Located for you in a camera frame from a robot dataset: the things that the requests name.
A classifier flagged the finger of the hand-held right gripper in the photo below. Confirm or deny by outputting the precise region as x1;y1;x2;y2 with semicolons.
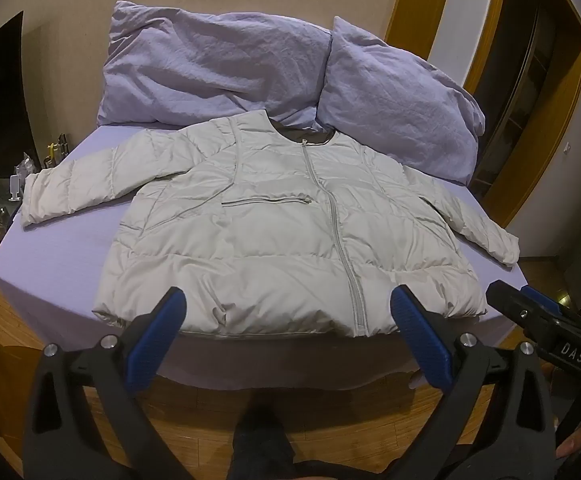
521;285;579;320
487;281;562;347

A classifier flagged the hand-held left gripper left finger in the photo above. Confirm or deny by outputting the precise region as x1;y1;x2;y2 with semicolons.
20;286;188;480

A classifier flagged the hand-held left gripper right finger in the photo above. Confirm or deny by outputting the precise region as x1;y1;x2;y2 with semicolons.
389;285;556;480

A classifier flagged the cream puffer jacket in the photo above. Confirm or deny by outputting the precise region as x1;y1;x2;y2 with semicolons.
20;112;521;339

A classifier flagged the person's right hand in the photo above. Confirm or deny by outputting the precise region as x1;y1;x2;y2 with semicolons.
555;411;581;461

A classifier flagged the bed with lavender sheet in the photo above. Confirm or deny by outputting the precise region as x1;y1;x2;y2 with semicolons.
0;121;529;392

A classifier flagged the person's dark trouser leg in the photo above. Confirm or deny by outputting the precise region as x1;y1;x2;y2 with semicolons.
226;392;302;480

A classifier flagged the narrow lavender pillow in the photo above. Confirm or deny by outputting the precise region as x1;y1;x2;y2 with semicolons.
315;16;486;186

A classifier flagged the wide lavender pillow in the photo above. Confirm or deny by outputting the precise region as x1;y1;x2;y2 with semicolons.
95;0;334;128

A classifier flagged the wooden door frame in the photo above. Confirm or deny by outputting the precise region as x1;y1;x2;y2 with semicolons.
385;0;581;229

